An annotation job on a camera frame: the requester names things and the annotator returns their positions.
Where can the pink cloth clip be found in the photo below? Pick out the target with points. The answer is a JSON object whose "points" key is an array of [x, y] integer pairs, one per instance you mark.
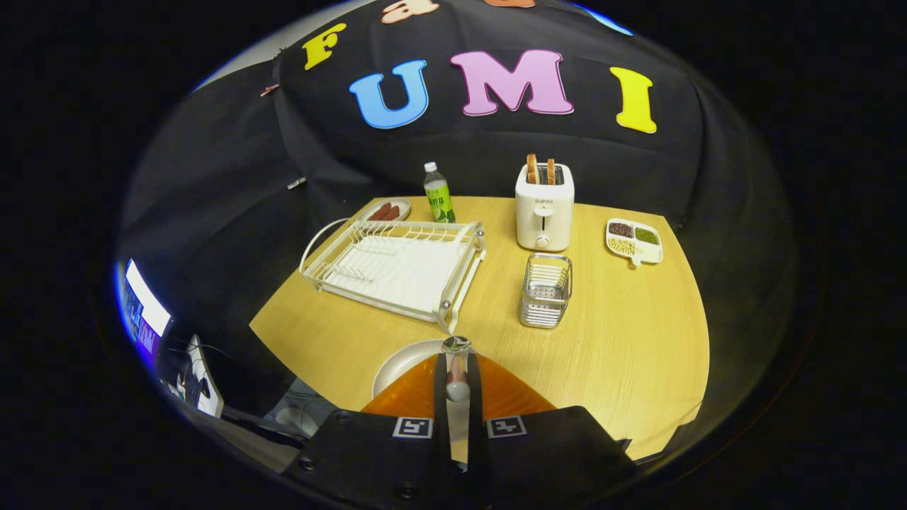
{"points": [[269, 90]]}

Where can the brown sausage piece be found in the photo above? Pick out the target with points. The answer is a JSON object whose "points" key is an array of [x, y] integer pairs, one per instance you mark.
{"points": [[379, 212], [392, 213]]}

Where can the white flat object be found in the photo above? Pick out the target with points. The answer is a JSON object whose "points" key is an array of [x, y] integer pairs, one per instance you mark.
{"points": [[205, 382]]}

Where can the white toaster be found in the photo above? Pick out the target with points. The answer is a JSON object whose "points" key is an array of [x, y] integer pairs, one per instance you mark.
{"points": [[544, 212]]}

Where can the white round plate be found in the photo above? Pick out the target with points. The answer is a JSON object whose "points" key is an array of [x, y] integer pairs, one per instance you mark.
{"points": [[400, 365]]}

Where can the toasted bread slice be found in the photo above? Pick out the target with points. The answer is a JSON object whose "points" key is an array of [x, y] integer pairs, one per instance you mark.
{"points": [[550, 171], [532, 168]]}

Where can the white divided dish with beans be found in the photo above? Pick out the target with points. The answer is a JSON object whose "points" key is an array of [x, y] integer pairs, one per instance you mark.
{"points": [[634, 241]]}

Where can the small round beige saucer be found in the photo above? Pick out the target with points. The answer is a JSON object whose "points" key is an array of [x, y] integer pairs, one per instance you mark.
{"points": [[404, 205]]}

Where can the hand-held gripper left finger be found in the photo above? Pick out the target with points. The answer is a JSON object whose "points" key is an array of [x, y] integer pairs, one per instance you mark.
{"points": [[375, 453]]}

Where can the white cloth clip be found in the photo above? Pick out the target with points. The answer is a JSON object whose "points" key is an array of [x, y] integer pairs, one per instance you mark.
{"points": [[296, 183]]}

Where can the bright monitor screen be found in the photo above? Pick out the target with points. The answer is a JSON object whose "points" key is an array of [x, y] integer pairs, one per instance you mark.
{"points": [[145, 301]]}

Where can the green label drink bottle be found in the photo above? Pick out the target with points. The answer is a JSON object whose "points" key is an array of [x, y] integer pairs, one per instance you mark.
{"points": [[439, 198]]}

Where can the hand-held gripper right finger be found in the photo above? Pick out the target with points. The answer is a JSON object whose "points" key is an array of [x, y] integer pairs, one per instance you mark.
{"points": [[553, 453]]}

